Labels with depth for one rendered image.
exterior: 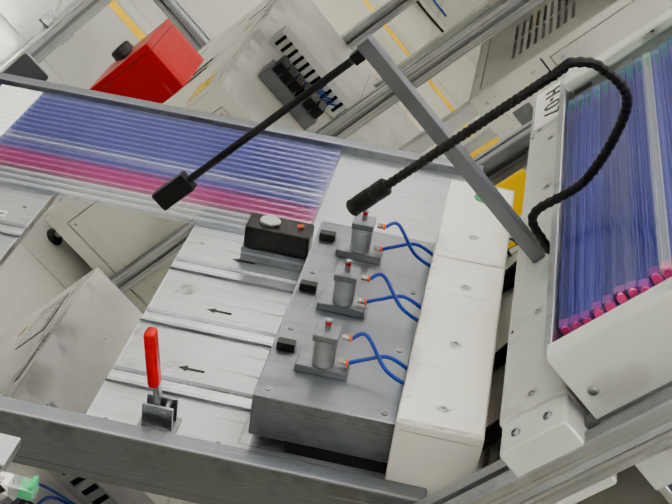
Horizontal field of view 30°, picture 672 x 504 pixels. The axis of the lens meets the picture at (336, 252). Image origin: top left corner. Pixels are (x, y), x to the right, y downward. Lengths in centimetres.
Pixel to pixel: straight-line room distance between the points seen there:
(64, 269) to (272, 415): 181
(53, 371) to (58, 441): 57
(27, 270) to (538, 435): 195
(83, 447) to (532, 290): 46
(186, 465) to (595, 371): 39
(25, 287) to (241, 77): 66
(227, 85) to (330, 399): 151
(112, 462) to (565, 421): 43
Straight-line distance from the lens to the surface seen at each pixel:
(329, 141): 173
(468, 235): 142
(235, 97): 260
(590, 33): 246
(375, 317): 129
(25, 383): 173
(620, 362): 103
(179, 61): 216
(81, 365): 182
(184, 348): 131
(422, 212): 162
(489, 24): 243
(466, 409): 115
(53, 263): 293
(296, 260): 145
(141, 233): 282
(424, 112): 122
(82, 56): 351
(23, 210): 154
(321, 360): 118
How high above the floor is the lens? 175
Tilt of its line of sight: 26 degrees down
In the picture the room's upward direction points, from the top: 57 degrees clockwise
